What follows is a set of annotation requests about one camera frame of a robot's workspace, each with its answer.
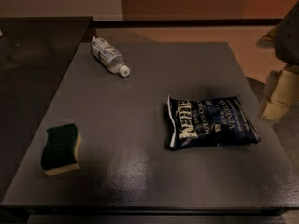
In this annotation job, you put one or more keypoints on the dark blue chip bag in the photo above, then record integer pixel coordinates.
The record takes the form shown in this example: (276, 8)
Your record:
(210, 123)

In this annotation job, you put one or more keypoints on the clear plastic water bottle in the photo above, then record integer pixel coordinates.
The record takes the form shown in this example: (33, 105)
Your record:
(110, 58)

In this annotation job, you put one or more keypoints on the green and yellow sponge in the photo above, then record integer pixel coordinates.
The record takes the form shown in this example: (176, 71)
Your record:
(60, 154)

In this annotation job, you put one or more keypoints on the beige cardboard box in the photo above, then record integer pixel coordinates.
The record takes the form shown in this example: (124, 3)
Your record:
(281, 92)

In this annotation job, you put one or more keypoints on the dark object at right edge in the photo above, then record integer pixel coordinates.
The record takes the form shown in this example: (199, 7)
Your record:
(287, 39)

